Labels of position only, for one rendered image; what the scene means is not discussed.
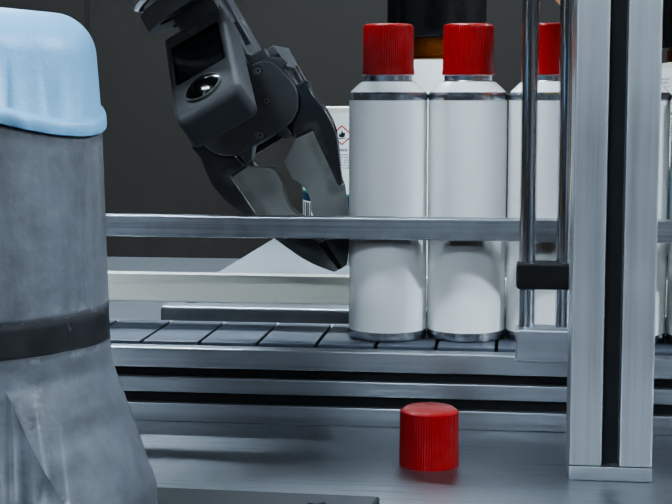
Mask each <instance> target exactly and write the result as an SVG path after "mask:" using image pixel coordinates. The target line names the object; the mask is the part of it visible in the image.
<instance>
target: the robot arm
mask: <svg viewBox="0 0 672 504"><path fill-rule="evenodd" d="M128 1H129V3H130V5H131V6H132V8H133V10H134V11H135V12H138V13H142V14H141V17H140V18H141V19H142V21H143V23H144V25H145V26H146V28H147V30H148V32H149V33H150V35H158V34H161V33H164V32H167V31H169V30H172V29H174V28H176V27H178V28H179V30H180V32H178V33H176V34H175V35H173V36H171V37H170V38H168V39H167V40H166V41H165V47H166V53H167V60H168V67H169V74H170V81H171V88H172V95H173V102H174V109H175V116H176V122H177V124H178V126H179V127H180V129H181V130H182V131H183V133H184V134H185V135H186V137H187V138H188V139H189V141H190V142H191V143H192V145H193V150H194V151H195V152H196V153H197V154H198V156H199V157H200V159H201V161H202V163H203V166H204V169H205V172H206V174H207V177H208V179H209V181H210V182H211V184H212V186H213V187H214V189H215V190H216V191H217V193H218V194H219V195H220V196H221V197H222V198H223V199H224V200H225V201H226V202H227V203H228V204H229V205H231V206H232V207H233V208H235V209H236V210H237V211H238V212H240V213H241V214H242V215H302V216H305V215H304V214H302V213H300V212H299V211H297V210H296V209H295V208H294V207H293V206H292V204H291V203H290V201H289V199H288V196H287V192H286V182H285V180H284V179H283V177H282V175H281V174H280V172H279V171H278V169H277V168H275V167H262V166H258V165H257V164H256V163H255V162H254V161H252V160H254V158H255V155H256V154H258V153H260V152H261V151H263V150H265V149H267V148H268V147H270V146H272V145H273V144H275V143H277V142H279V141H280V140H282V139H284V138H285V139H289V138H292V137H293V136H294V134H295V137H296V138H297V139H295V141H294V143H293V145H292V147H291V149H290V151H289V153H288V155H287V157H286V159H285V166H286V167H287V169H288V171H289V173H290V175H291V177H292V178H293V179H294V180H296V181H297V182H299V183H300V184H301V185H302V186H303V187H304V188H305V189H306V191H307V193H308V195H309V197H310V201H311V212H312V214H313V215H314V216H349V209H348V202H347V194H346V186H345V182H344V180H343V178H342V170H341V159H340V147H339V137H338V132H337V128H336V125H335V123H334V120H333V118H332V116H331V114H330V112H329V111H328V109H327V108H326V106H325V105H323V104H322V103H321V101H320V100H319V99H318V98H317V97H316V96H315V94H314V92H313V90H312V88H311V84H310V82H309V81H308V80H306V78H305V76H304V75H303V73H302V71H301V69H300V68H299V66H298V64H297V62H296V61H295V59H294V57H293V55H292V54H291V52H290V50H289V48H284V47H279V46H275V45H273V46H272V47H270V48H268V49H265V48H263V49H261V47H260V46H259V44H258V42H257V40H256V39H255V37H254V35H253V33H252V32H251V30H250V28H249V26H248V25H247V23H246V21H245V19H244V18H243V16H242V14H241V12H240V11H239V9H238V7H237V5H236V4H235V2H234V0H128ZM290 70H292V72H293V74H294V76H295V77H296V79H297V81H298V82H297V81H296V80H295V79H294V78H293V77H292V76H291V75H290V74H289V73H288V72H289V71H290ZM298 83H299V84H298ZM106 127H107V115H106V112H105V110H104V108H103V107H102V106H101V102H100V90H99V78H98V67H97V55H96V49H95V45H94V42H93V40H92V38H91V36H90V34H89V33H88V31H87V30H86V29H85V28H84V27H83V26H82V25H81V24H80V23H79V22H78V21H76V20H75V19H73V18H71V17H69V16H67V15H64V14H60V13H53V12H43V11H33V10H23V9H12V8H2V7H0V504H158V499H157V483H156V478H155V474H154V471H153V469H152V466H151V464H150V463H149V460H148V456H147V454H146V451H145V448H144V445H143V442H142V439H141V436H140V433H139V430H138V428H137V425H136V422H135V420H134V417H133V414H132V412H131V409H130V406H129V404H128V401H127V398H126V396H125V393H124V390H123V387H122V385H121V382H120V379H119V377H118V374H117V371H116V369H115V366H114V363H113V358H112V353H111V339H110V321H109V291H108V265H107V239H106V213H105V187H104V161H103V135H102V132H103V131H105V130H106ZM250 161H251V162H250ZM247 162H250V163H249V164H248V163H247ZM275 239H276V240H277V241H279V242H280V243H281V244H283V245H284V246H285V247H287V248H288V249H290V250H291V251H293V252H294V253H295V254H297V255H298V256H300V257H301V258H303V259H305V260H307V261H308V262H310V263H312V264H315V265H317V266H319V267H322V268H324V269H327V270H330V271H333V272H335V271H337V270H339V269H341V268H343V267H344V266H346V265H347V261H348V255H349V239H325V241H323V242H322V240H321V239H292V238H275Z"/></svg>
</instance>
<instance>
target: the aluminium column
mask: <svg viewBox="0 0 672 504"><path fill-rule="evenodd" d="M662 36H663V0H574V18H573V74H572V130H571V186H570V242H569V298H568V354H567V410H566V465H567V473H568V479H570V480H597V481H627V482H651V481H652V468H651V466H652V443H653V402H654V362H655V321H656V280H657V240H658V199H659V158H660V117H661V77H662Z"/></svg>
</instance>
